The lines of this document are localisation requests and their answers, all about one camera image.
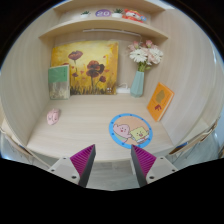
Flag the wooden shelf with ornaments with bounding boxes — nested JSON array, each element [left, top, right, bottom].
[[38, 0, 169, 43]]

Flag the round cartoon mouse pad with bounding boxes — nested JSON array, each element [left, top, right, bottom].
[[108, 113, 154, 150]]

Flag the pink computer mouse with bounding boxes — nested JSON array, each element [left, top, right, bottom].
[[46, 108, 61, 126]]

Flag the pink and white flower bouquet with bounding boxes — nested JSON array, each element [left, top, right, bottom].
[[127, 39, 165, 73]]

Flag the yellow poppy flower painting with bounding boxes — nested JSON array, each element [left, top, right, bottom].
[[50, 41, 120, 96]]

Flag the white power strip with cable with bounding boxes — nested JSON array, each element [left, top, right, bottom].
[[115, 83, 132, 95]]

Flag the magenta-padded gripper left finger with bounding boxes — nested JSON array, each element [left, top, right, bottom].
[[47, 143, 97, 188]]

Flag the green and beige book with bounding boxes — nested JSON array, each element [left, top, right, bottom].
[[47, 64, 71, 101]]

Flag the pale teal faceted vase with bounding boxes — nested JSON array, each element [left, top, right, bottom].
[[129, 70, 146, 98]]

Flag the orange book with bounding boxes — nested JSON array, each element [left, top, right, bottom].
[[146, 82, 175, 122]]

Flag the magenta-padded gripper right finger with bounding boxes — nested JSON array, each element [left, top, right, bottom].
[[130, 143, 178, 188]]

